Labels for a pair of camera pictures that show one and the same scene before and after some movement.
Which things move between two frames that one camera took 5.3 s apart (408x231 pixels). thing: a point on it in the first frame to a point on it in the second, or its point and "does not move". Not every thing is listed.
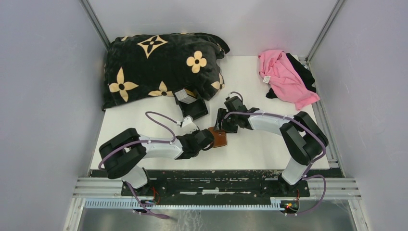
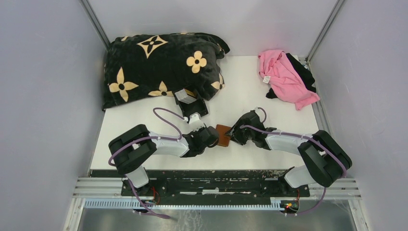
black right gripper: x=222 y=113 to x=235 y=130
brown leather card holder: x=220 y=137 does not move
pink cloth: x=286 y=83 does not move
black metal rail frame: x=218 y=183 does not move
